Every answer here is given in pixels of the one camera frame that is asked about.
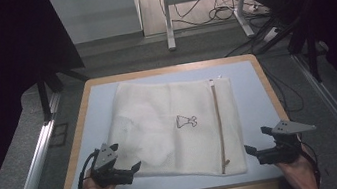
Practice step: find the black metal stand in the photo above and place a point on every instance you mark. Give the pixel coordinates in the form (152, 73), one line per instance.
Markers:
(308, 43)
(46, 89)

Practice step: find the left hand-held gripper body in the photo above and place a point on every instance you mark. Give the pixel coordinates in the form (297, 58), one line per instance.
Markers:
(104, 161)

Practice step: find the white cabinet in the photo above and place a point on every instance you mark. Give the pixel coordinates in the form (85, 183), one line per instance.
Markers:
(95, 16)

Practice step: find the light blue table mat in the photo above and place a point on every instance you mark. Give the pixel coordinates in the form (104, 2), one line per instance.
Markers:
(251, 95)

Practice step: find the white mesh laundry bag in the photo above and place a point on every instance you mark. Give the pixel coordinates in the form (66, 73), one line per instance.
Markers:
(174, 127)

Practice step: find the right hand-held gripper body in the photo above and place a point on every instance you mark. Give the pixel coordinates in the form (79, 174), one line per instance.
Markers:
(286, 142)

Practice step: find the dark floor vent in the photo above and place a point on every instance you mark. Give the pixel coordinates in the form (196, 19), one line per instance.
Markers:
(59, 135)

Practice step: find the person's right hand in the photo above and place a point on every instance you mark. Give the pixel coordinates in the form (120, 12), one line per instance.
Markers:
(297, 169)

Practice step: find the white power strip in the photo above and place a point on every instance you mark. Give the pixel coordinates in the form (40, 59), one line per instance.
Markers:
(270, 34)

